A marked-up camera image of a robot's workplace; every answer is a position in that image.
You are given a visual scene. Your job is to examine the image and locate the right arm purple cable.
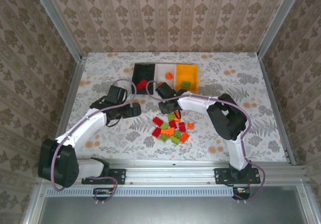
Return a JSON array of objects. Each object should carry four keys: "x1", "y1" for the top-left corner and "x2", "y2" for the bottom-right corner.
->
[{"x1": 146, "y1": 80, "x2": 267, "y2": 202}]

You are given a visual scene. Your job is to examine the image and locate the grey metal panel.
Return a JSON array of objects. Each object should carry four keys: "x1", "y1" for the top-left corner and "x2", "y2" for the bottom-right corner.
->
[{"x1": 37, "y1": 186, "x2": 315, "y2": 224}]

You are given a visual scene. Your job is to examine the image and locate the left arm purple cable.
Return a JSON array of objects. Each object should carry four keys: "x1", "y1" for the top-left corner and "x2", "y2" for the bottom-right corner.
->
[{"x1": 51, "y1": 78, "x2": 137, "y2": 204}]

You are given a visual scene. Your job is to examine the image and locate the white plastic bin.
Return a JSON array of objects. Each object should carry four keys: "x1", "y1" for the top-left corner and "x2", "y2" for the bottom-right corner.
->
[{"x1": 152, "y1": 63, "x2": 178, "y2": 94}]

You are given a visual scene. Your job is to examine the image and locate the black connector board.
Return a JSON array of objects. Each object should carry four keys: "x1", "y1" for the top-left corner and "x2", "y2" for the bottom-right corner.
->
[
  {"x1": 232, "y1": 186, "x2": 252, "y2": 201},
  {"x1": 93, "y1": 187, "x2": 116, "y2": 201}
]

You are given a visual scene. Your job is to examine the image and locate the aluminium frame post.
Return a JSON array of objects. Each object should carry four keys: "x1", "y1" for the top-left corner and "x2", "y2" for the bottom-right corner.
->
[
  {"x1": 257, "y1": 0, "x2": 305, "y2": 59},
  {"x1": 29, "y1": 0, "x2": 84, "y2": 62}
]

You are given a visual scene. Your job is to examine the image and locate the aluminium frame rail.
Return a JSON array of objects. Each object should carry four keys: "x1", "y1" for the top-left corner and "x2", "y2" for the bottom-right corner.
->
[
  {"x1": 47, "y1": 54, "x2": 88, "y2": 168},
  {"x1": 257, "y1": 55, "x2": 297, "y2": 166},
  {"x1": 21, "y1": 183, "x2": 47, "y2": 224},
  {"x1": 297, "y1": 183, "x2": 321, "y2": 224}
]

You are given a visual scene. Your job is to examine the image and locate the white slotted cable duct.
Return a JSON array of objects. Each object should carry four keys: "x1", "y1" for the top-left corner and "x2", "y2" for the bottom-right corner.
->
[{"x1": 46, "y1": 186, "x2": 235, "y2": 197}]

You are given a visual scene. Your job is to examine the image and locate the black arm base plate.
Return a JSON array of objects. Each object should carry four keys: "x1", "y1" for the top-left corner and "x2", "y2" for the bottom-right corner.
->
[
  {"x1": 214, "y1": 167, "x2": 261, "y2": 185},
  {"x1": 81, "y1": 168, "x2": 126, "y2": 185}
]

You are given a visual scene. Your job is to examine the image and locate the orange plastic bin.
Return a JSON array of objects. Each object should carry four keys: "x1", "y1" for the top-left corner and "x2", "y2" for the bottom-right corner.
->
[{"x1": 175, "y1": 63, "x2": 200, "y2": 95}]

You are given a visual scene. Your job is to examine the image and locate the aluminium mounting beam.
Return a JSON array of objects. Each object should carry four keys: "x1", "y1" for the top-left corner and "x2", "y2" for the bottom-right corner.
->
[{"x1": 37, "y1": 158, "x2": 310, "y2": 186}]

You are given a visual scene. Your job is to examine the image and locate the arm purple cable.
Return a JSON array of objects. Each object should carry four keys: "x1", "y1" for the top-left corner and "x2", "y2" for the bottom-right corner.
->
[
  {"x1": 146, "y1": 80, "x2": 267, "y2": 202},
  {"x1": 51, "y1": 78, "x2": 137, "y2": 204}
]

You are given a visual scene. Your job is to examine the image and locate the left black camera cable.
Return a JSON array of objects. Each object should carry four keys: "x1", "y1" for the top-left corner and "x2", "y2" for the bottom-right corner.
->
[{"x1": 105, "y1": 116, "x2": 121, "y2": 128}]

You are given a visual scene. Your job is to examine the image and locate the orange sloped lego brick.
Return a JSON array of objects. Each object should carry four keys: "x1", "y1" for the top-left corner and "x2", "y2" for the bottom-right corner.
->
[{"x1": 160, "y1": 127, "x2": 176, "y2": 136}]

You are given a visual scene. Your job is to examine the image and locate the black plastic bin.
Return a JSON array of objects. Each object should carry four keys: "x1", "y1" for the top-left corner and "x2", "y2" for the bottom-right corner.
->
[{"x1": 131, "y1": 62, "x2": 157, "y2": 95}]

